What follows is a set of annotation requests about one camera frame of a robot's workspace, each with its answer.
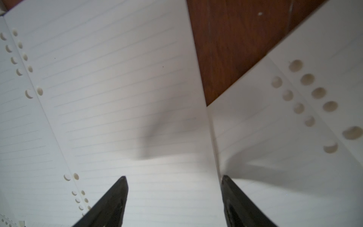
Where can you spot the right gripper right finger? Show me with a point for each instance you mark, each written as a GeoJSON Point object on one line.
{"type": "Point", "coordinates": [239, 210]}

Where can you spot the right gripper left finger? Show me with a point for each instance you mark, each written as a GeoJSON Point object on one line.
{"type": "Point", "coordinates": [109, 210]}

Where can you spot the notebook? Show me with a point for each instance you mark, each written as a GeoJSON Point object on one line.
{"type": "Point", "coordinates": [289, 132]}
{"type": "Point", "coordinates": [95, 90]}

